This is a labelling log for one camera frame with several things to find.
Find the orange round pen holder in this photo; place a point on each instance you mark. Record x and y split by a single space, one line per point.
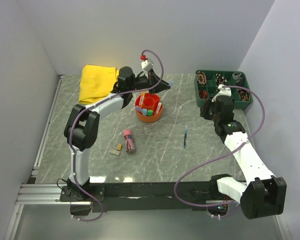
150 103

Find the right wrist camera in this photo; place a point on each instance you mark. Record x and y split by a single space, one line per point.
223 90

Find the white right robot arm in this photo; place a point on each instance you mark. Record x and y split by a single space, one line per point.
263 194

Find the grey tan eraser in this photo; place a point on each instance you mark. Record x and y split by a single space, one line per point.
114 152

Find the black base beam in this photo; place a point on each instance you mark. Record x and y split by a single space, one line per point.
96 206

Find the yellow folded cloth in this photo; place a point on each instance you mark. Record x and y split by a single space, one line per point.
96 83

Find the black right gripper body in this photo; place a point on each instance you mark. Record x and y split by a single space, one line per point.
213 115

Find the pink lid marker tube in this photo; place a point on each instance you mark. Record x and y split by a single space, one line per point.
129 143

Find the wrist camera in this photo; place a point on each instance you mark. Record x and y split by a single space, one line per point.
223 90
146 64

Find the green cap white marker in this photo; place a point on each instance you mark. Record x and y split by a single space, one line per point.
159 106

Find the yellow thin pen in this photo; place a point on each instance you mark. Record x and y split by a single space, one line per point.
144 97

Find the purple highlighter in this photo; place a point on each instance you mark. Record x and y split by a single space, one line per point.
138 109

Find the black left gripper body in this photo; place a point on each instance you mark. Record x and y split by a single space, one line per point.
146 82

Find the aluminium rail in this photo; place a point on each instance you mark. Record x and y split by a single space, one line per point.
192 191

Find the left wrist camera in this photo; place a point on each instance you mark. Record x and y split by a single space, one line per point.
146 64

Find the green black highlighter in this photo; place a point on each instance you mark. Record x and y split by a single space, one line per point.
150 112

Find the brown cap white marker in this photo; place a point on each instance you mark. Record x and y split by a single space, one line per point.
156 111

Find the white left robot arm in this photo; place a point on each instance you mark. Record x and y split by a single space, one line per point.
81 130

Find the brown small eraser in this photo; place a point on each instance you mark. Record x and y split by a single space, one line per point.
119 147

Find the light blue cap highlighter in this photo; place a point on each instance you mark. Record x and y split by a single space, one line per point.
144 112

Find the blue transparent pen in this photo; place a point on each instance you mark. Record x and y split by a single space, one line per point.
185 138

